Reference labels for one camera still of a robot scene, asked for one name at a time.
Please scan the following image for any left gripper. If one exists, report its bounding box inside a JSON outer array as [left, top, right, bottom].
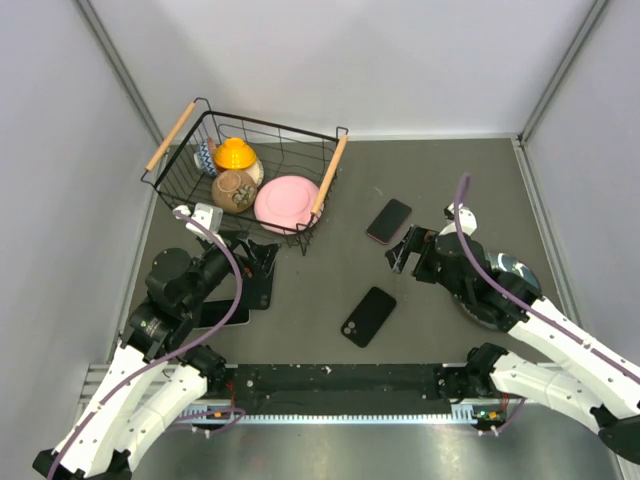
[[182, 228, 282, 312]]

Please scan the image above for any pink phone black screen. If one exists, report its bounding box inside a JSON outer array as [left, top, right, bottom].
[[366, 199, 412, 244]]

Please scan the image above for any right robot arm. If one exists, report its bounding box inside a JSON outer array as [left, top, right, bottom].
[[385, 226, 639, 463]]

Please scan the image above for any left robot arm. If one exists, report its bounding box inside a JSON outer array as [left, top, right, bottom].
[[32, 234, 280, 479]]

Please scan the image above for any white phone black screen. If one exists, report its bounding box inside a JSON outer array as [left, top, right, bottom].
[[192, 298, 251, 330]]

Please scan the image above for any pink plate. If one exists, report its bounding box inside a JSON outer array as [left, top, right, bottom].
[[254, 175, 324, 235]]

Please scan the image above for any brown ceramic bowl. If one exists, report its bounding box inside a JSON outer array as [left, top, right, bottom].
[[211, 170, 258, 214]]

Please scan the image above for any cream bowl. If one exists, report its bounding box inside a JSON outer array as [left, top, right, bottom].
[[244, 159, 264, 187]]

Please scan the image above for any blue ceramic plate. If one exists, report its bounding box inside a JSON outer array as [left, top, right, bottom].
[[455, 252, 541, 332]]

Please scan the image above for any orange bowl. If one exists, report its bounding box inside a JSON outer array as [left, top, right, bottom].
[[213, 137, 257, 170]]

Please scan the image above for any blue white patterned cup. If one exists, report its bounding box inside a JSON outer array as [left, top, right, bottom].
[[194, 138, 218, 177]]

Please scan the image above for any black wire basket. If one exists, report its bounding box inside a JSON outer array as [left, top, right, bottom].
[[141, 97, 349, 254]]

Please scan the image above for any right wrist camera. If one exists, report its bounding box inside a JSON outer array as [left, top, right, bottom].
[[441, 203, 477, 236]]

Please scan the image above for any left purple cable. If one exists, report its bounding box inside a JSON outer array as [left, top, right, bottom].
[[47, 214, 246, 479]]

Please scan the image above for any right wooden basket handle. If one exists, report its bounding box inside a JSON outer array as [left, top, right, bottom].
[[311, 134, 348, 217]]

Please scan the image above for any wooden basket handle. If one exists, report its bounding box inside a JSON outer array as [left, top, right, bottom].
[[145, 101, 196, 173], [311, 134, 348, 217]]

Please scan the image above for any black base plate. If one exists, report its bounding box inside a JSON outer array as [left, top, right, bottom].
[[227, 364, 474, 416]]

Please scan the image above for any left wooden basket handle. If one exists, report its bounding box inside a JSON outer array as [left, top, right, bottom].
[[145, 101, 196, 173]]

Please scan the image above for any slotted cable duct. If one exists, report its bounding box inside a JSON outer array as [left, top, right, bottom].
[[177, 403, 484, 426]]

